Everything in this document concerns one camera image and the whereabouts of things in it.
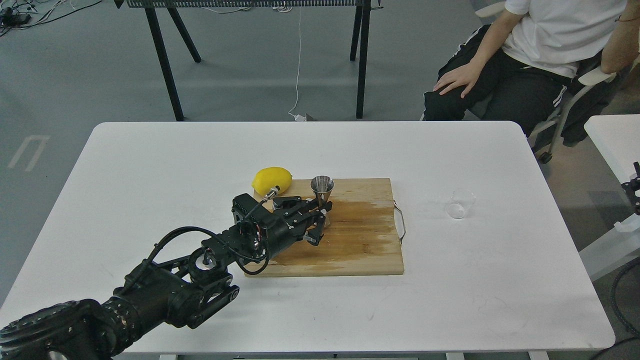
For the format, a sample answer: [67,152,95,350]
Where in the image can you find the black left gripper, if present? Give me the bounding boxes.
[231,193,333,259]

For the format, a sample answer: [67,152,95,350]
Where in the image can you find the steel jigger measuring cup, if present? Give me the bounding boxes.
[310,175,335,228]

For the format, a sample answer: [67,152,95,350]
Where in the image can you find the clear glass cup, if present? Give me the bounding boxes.
[445,187,477,220]

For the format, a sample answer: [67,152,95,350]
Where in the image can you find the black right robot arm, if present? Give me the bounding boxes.
[621,161,640,215]

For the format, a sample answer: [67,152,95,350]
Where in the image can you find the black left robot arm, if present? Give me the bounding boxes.
[1,187,333,360]

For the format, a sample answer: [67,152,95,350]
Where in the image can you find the person's right hand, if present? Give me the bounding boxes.
[432,62,484,99]

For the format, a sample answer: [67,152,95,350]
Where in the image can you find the yellow lemon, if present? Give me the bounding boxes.
[251,166,293,196]

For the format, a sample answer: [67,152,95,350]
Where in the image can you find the wooden cutting board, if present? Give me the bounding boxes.
[259,178,405,278]

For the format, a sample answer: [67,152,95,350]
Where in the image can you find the black trestle table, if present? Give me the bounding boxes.
[114,0,379,122]

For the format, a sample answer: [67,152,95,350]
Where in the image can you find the seated person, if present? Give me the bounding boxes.
[422,0,639,136]

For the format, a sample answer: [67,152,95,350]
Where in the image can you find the office chair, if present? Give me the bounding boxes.
[475,1,631,165]

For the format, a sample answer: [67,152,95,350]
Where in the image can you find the white side table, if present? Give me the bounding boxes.
[579,114,640,282]

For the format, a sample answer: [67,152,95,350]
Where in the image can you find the white cable with plug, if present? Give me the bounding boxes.
[287,7,307,122]

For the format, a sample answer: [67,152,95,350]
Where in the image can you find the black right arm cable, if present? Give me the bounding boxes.
[585,257,640,358]

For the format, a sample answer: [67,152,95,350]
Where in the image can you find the black cables on floor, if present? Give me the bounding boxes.
[0,0,103,37]

